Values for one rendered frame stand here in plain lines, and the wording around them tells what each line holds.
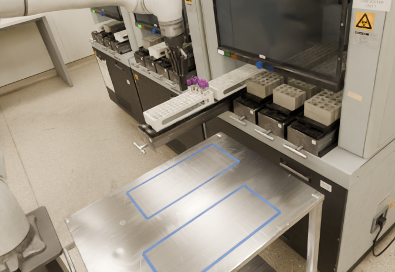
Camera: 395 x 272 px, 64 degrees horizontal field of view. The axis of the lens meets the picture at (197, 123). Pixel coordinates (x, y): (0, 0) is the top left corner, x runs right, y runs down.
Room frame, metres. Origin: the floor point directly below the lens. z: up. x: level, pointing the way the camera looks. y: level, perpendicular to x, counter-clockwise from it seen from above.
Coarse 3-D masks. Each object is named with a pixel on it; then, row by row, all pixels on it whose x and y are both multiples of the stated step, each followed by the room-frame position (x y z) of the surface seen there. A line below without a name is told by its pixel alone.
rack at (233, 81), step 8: (248, 64) 1.43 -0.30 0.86; (232, 72) 1.39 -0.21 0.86; (240, 72) 1.36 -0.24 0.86; (248, 72) 1.34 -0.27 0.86; (256, 72) 1.34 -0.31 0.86; (216, 80) 1.32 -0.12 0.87; (224, 80) 1.31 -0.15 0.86; (232, 80) 1.29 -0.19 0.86; (240, 80) 1.29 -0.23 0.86; (216, 88) 1.24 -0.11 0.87; (224, 88) 1.24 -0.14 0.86; (232, 88) 1.32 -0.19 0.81; (240, 88) 1.28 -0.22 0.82; (216, 96) 1.23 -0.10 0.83; (224, 96) 1.24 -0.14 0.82
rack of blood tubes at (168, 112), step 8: (184, 96) 1.22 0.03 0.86; (192, 96) 1.21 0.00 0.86; (200, 96) 1.20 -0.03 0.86; (208, 96) 1.20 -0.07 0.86; (160, 104) 1.19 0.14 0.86; (168, 104) 1.18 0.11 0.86; (176, 104) 1.18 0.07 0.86; (184, 104) 1.15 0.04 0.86; (192, 104) 1.15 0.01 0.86; (200, 104) 1.19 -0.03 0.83; (208, 104) 1.19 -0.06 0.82; (144, 112) 1.15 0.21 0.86; (152, 112) 1.13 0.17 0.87; (160, 112) 1.12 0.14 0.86; (168, 112) 1.12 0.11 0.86; (176, 112) 1.11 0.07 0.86; (184, 112) 1.18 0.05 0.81; (192, 112) 1.15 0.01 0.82; (152, 120) 1.07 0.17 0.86; (160, 120) 1.08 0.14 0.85; (168, 120) 1.14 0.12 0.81; (176, 120) 1.11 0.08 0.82; (160, 128) 1.07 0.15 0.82
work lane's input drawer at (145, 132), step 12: (228, 96) 1.24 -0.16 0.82; (204, 108) 1.17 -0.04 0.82; (216, 108) 1.19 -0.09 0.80; (228, 108) 1.22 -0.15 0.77; (180, 120) 1.11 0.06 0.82; (192, 120) 1.12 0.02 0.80; (204, 120) 1.15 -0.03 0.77; (144, 132) 1.09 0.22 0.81; (156, 132) 1.05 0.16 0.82; (168, 132) 1.07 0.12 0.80; (180, 132) 1.09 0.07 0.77; (144, 144) 1.08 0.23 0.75; (156, 144) 1.03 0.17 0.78
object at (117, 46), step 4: (116, 40) 2.40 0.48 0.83; (128, 40) 2.38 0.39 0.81; (112, 44) 2.41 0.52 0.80; (116, 44) 2.35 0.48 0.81; (120, 44) 2.35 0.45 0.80; (124, 44) 2.35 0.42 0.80; (128, 44) 2.36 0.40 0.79; (116, 48) 2.36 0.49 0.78; (120, 48) 2.33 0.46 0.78; (124, 48) 2.34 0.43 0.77; (128, 48) 2.36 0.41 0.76; (112, 52) 2.35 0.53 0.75; (116, 52) 2.38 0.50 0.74
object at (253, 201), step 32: (192, 160) 0.84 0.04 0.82; (224, 160) 0.81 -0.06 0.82; (256, 160) 0.78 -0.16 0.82; (128, 192) 0.74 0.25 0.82; (160, 192) 0.72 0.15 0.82; (192, 192) 0.69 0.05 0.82; (224, 192) 0.67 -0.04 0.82; (256, 192) 0.64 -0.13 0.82; (288, 192) 0.62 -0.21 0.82; (96, 224) 0.63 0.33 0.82; (128, 224) 0.61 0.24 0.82; (160, 224) 0.59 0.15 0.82; (192, 224) 0.57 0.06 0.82; (224, 224) 0.55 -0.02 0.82; (256, 224) 0.53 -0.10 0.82; (288, 224) 0.52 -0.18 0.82; (320, 224) 0.59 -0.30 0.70; (96, 256) 0.53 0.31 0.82; (128, 256) 0.51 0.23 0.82; (160, 256) 0.49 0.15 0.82; (192, 256) 0.48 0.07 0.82; (224, 256) 0.46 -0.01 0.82; (256, 256) 0.80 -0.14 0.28
